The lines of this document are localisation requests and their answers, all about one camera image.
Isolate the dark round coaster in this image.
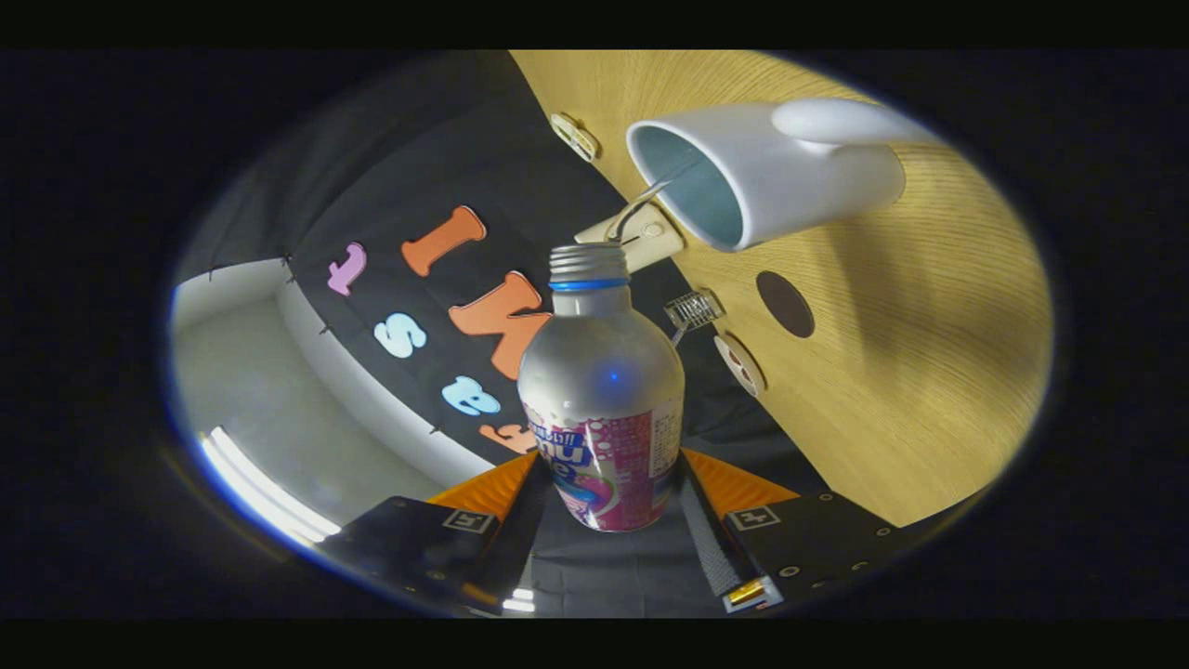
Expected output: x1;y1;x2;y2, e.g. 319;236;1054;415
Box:
755;270;817;339

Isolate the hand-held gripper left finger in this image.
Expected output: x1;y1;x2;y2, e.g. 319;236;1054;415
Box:
320;451;554;614

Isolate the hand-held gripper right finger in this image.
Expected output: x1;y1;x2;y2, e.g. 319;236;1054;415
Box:
678;448;948;614

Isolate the white divided condiment tray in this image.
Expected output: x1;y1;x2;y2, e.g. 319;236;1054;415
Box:
549;112;600;164

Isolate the ceiling light strip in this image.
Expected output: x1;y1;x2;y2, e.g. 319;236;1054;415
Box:
200;426;343;549

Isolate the metal wire rack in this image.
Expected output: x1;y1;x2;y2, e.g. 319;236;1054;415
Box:
663;289;726;347

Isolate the white cup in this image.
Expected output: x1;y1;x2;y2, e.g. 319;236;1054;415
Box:
625;98;939;253

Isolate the white toaster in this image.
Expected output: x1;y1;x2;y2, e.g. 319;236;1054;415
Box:
574;203;686;274

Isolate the silver juice bottle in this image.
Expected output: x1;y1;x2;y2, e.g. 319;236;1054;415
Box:
516;243;686;533

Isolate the white round plate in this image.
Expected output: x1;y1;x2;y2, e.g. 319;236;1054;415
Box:
713;334;767;399

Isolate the wooden table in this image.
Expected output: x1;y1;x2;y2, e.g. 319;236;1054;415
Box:
509;51;1055;529

